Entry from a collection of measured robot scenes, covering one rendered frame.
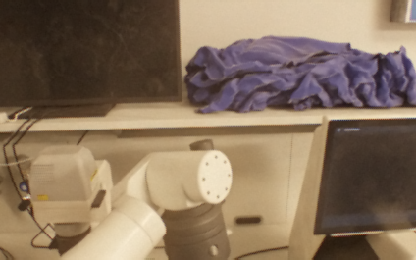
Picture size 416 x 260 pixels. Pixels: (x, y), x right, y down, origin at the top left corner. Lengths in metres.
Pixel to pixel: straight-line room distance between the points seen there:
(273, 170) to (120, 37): 0.70
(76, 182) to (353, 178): 0.53
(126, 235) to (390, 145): 0.54
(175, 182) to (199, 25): 0.88
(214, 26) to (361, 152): 0.73
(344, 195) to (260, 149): 0.53
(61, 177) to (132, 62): 0.47
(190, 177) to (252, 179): 0.87
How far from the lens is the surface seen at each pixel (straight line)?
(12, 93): 1.11
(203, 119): 0.89
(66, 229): 0.68
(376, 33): 1.42
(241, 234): 1.30
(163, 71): 0.98
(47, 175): 0.63
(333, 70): 0.97
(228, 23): 1.23
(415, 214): 0.86
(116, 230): 0.37
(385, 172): 0.76
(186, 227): 0.43
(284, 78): 0.95
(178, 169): 0.41
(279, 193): 1.30
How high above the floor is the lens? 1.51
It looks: 18 degrees down
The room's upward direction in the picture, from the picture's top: 1 degrees counter-clockwise
